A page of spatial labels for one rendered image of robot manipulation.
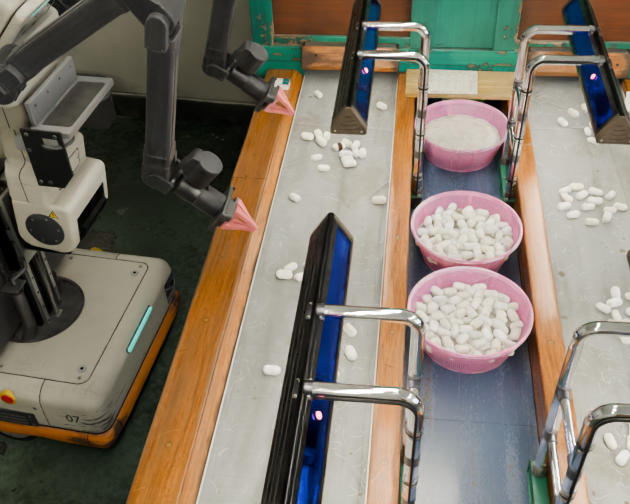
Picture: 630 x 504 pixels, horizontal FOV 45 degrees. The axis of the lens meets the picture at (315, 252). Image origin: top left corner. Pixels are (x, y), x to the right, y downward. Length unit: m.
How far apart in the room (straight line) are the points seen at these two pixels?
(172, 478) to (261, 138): 1.08
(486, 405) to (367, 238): 0.51
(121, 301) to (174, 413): 0.98
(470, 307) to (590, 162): 0.66
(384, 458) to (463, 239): 0.66
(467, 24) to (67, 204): 1.27
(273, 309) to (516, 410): 0.56
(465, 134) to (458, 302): 0.67
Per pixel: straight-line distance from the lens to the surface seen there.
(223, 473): 1.47
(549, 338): 1.66
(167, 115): 1.56
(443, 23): 2.43
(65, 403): 2.28
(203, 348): 1.62
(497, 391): 1.67
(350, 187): 2.03
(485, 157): 2.19
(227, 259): 1.80
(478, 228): 1.92
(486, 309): 1.72
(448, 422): 1.60
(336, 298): 1.26
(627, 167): 2.22
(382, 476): 1.42
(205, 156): 1.64
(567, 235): 1.95
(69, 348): 2.38
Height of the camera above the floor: 1.98
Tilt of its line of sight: 42 degrees down
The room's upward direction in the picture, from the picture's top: 3 degrees counter-clockwise
